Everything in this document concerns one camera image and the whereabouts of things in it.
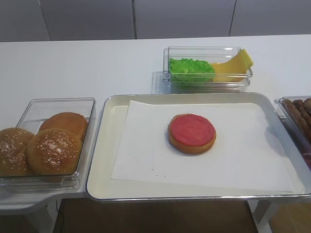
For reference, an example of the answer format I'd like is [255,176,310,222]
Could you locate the green lettuce leaf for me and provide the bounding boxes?
[169,58,216,83]

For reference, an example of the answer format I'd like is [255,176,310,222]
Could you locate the clear lettuce cheese container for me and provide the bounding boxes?
[163,46,253,94]

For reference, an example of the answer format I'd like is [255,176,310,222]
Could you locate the bottom bun half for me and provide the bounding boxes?
[168,115,217,154]

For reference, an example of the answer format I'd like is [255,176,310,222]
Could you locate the white metal baking tray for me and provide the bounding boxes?
[86,93,311,200]

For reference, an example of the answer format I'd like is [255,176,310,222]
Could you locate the plain bun in container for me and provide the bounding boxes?
[39,112,88,141]

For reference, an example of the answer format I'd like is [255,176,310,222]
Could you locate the yellow cheese slices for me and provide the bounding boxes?
[211,49,253,82]

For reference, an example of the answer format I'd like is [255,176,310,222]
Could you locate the white parchment paper sheet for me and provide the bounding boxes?
[111,101,305,193]

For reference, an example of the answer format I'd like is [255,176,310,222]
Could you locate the right sesame top bun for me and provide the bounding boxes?
[26,128,82,175]

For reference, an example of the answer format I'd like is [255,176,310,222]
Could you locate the sesame bun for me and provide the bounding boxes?
[0,128,34,177]
[26,128,82,175]

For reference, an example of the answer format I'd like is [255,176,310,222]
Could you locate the clear plastic bun container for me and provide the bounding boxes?
[0,98,96,192]

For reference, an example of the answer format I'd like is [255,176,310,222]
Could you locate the brown patty far left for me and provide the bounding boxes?
[282,99,311,143]

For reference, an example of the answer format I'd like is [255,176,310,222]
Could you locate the brown patty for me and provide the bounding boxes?
[294,100,311,127]
[304,98,311,114]
[282,99,311,143]

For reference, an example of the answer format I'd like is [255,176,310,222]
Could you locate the clear patty tomato container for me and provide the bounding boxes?
[275,96,311,167]

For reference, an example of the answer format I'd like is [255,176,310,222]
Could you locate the left sesame top bun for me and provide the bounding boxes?
[0,128,34,177]

